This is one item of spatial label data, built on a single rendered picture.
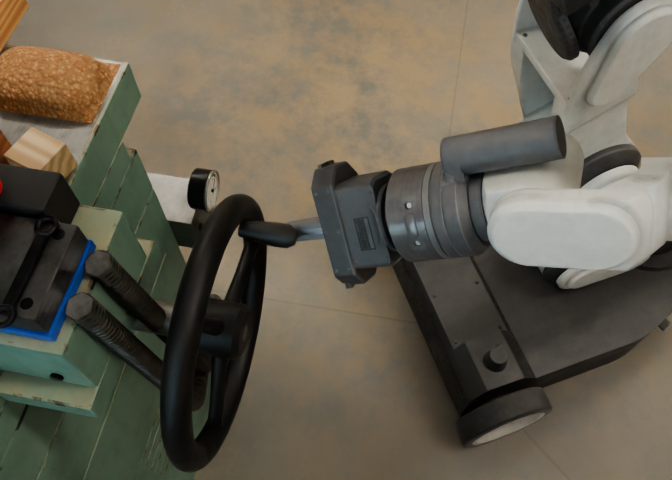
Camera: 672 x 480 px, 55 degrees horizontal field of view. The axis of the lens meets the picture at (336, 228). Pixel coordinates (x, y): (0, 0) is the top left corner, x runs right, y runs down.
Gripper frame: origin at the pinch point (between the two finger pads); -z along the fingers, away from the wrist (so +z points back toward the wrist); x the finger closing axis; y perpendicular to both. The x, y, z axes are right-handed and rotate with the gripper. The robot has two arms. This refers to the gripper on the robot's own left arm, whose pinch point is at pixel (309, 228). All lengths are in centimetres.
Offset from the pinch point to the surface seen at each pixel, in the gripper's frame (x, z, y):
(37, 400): -7.2, -18.9, 22.2
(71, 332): -0.5, -10.0, 22.6
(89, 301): 1.5, -8.4, 21.2
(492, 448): -69, -13, -65
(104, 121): 16.0, -21.4, 2.2
